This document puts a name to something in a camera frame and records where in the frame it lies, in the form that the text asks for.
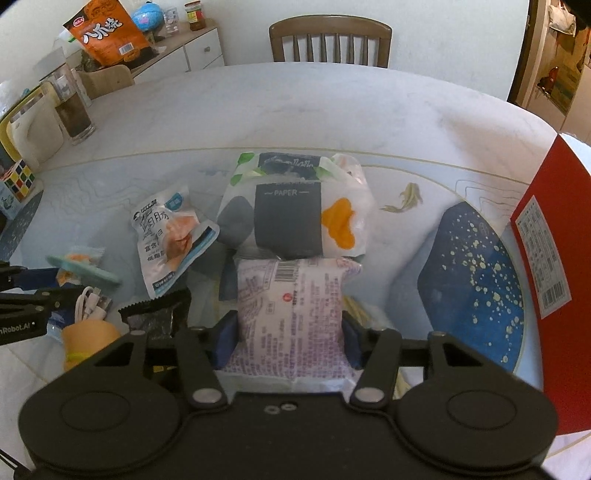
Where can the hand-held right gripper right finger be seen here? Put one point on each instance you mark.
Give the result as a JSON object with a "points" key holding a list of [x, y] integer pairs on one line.
{"points": [[352, 344]]}

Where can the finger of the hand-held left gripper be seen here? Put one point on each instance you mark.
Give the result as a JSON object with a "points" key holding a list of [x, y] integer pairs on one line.
{"points": [[46, 297], [41, 278]]}

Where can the red lid sauce jar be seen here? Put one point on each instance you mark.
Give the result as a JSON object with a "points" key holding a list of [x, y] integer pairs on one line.
{"points": [[194, 16]]}

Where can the green print cardboard box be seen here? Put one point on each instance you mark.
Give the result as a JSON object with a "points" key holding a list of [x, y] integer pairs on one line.
{"points": [[565, 87]]}

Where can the brown slatted wooden chair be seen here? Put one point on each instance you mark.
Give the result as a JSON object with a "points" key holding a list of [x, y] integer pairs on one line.
{"points": [[330, 32]]}

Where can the yellow toy figure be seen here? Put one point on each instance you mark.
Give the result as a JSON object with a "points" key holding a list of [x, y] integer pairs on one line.
{"points": [[90, 341]]}

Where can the white sideboard cabinet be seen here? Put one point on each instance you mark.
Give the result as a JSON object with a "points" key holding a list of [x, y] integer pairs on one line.
{"points": [[194, 50]]}

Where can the colourful puzzle cube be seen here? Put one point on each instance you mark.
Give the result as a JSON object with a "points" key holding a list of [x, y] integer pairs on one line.
{"points": [[17, 180]]}

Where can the blue globe ball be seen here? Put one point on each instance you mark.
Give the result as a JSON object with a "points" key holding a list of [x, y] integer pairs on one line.
{"points": [[147, 18]]}

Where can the teal plastic stick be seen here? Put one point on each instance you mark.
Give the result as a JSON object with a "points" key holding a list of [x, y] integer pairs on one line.
{"points": [[83, 270]]}

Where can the black snack packet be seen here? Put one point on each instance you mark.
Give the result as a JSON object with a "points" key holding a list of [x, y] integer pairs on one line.
{"points": [[157, 314]]}

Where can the clear glass jar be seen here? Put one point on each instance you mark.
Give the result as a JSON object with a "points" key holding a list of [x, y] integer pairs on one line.
{"points": [[171, 21]]}

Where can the white blue snack packet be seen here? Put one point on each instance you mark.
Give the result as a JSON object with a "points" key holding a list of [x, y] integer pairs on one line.
{"points": [[171, 240]]}

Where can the orange snack bag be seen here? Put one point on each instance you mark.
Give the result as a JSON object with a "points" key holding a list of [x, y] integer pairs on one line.
{"points": [[111, 32]]}

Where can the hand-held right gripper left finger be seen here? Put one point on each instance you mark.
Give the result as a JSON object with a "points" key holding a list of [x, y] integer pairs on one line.
{"points": [[226, 339]]}

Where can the glass of dark drink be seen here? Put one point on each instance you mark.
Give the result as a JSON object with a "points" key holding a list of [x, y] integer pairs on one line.
{"points": [[74, 110]]}

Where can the red cardboard box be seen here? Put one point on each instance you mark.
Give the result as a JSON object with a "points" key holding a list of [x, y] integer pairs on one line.
{"points": [[558, 277]]}

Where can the yellow rimmed tray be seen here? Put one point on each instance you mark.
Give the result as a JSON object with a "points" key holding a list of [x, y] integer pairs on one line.
{"points": [[14, 124]]}

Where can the white plastic jug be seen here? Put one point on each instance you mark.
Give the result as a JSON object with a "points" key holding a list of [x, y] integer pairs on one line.
{"points": [[39, 138]]}

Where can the small orange white candy packet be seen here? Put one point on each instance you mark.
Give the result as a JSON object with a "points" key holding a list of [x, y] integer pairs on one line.
{"points": [[76, 259]]}

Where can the red rooster figure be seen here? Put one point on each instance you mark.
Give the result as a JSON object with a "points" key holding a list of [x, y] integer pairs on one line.
{"points": [[547, 79]]}

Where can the pink white snack packet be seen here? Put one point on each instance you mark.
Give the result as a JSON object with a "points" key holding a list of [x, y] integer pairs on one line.
{"points": [[291, 323]]}

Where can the white tissue pack orange patch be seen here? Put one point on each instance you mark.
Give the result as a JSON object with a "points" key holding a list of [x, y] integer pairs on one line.
{"points": [[286, 212]]}

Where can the cream striped wrapper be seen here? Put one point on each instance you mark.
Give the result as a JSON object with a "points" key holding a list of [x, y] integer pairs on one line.
{"points": [[358, 314]]}

